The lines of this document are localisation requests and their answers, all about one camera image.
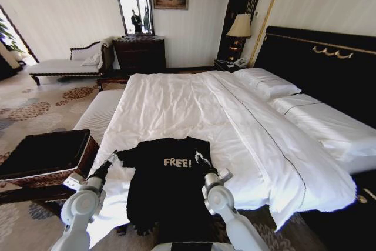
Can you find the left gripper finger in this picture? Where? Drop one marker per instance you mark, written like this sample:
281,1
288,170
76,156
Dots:
114,158
110,155

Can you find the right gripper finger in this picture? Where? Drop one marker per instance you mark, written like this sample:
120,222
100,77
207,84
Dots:
198,157
206,163

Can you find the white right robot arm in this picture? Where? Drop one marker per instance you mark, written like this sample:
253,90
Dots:
223,204

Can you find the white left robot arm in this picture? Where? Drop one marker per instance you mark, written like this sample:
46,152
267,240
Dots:
77,207

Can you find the brown wicker basket black lining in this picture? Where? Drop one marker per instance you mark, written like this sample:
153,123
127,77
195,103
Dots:
41,157

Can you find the white duvet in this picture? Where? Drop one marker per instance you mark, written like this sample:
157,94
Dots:
223,127

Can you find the black FREE print T-shirt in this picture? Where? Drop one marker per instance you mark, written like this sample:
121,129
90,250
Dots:
173,192

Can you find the dark wooden bench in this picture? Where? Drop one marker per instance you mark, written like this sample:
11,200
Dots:
113,81

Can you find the white robot front shell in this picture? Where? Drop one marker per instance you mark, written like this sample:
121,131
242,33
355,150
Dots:
191,246

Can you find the dark wooden nightstand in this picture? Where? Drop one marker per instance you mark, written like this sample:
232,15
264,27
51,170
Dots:
224,66

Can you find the white cushion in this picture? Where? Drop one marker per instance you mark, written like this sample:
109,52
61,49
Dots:
91,60

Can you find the white pillow with dark piping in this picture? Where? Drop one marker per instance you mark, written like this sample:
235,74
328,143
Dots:
265,84
329,127

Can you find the white desk telephone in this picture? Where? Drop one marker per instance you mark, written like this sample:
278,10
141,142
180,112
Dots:
240,62

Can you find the dark wooden dresser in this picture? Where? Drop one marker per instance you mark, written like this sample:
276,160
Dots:
139,52

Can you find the table lamp with cream shade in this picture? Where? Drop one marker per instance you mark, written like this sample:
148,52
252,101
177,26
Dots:
239,29

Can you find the person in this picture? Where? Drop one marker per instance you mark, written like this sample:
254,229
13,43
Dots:
136,21

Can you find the black headboard with gold trim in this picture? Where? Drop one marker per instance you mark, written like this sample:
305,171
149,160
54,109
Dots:
320,66

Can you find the green potted plant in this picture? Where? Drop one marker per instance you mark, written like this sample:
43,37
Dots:
7,35

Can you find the white chaise longue dark frame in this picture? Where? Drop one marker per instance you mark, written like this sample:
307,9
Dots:
67,63

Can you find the dark bed frame gold ornament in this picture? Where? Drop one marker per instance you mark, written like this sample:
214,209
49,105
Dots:
340,215

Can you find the dark framed wall mirror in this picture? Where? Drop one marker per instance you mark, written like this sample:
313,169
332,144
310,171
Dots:
135,7

